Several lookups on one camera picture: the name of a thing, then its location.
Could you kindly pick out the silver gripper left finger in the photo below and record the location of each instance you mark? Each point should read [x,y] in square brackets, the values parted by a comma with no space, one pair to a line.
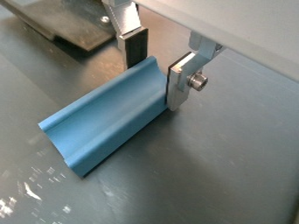
[131,34]

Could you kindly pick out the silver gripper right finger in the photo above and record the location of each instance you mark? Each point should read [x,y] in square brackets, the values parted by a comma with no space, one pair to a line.
[185,72]

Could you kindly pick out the blue arch object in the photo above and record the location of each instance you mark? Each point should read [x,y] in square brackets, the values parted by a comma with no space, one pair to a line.
[91,127]

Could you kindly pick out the black fixture cradle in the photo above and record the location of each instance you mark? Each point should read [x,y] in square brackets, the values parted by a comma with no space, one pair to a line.
[75,20]

